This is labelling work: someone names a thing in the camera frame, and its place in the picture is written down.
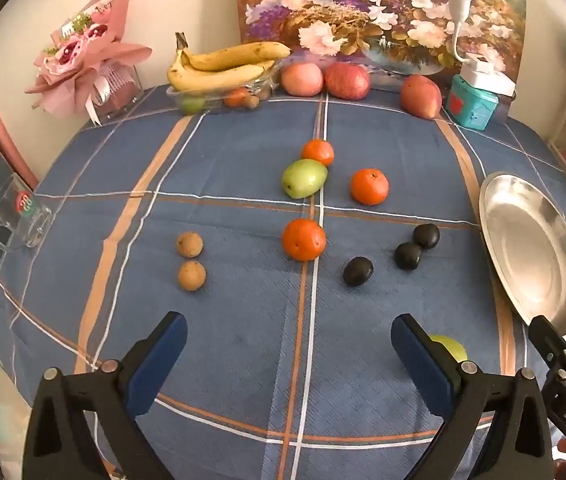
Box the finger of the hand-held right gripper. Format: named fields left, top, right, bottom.
left=529, top=315, right=566, bottom=368

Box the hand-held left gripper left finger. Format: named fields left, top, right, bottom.
left=22, top=311, right=188, bottom=480

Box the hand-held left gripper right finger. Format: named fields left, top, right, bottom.
left=391, top=313, right=556, bottom=480

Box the round steel plate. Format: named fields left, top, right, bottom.
left=478, top=171, right=566, bottom=343

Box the black plum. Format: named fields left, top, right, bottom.
left=412, top=223, right=441, bottom=250
left=342, top=256, right=375, bottom=288
left=394, top=242, right=423, bottom=271

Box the blue plaid tablecloth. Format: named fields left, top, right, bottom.
left=0, top=82, right=566, bottom=480

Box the clear glass mug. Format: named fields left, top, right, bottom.
left=0, top=172, right=54, bottom=251

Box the small mandarin orange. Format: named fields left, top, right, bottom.
left=301, top=138, right=336, bottom=167

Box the teal toy house box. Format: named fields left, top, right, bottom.
left=447, top=74, right=500, bottom=131

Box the clear plastic container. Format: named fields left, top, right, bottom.
left=165, top=62, right=284, bottom=116

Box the pink board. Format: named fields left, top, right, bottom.
left=0, top=105, right=38, bottom=188

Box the large red apple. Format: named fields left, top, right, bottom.
left=400, top=74, right=444, bottom=121

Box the clear acrylic box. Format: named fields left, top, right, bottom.
left=88, top=62, right=144, bottom=122

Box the bunch of yellow bananas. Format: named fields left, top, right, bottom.
left=166, top=31, right=292, bottom=93

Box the dark red apple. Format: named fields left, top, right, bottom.
left=325, top=62, right=371, bottom=101

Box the pale pink apple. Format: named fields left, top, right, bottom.
left=281, top=62, right=324, bottom=97

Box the pink flower bouquet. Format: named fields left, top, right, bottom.
left=24, top=0, right=154, bottom=128

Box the flower painting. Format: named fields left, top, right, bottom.
left=233, top=0, right=528, bottom=92

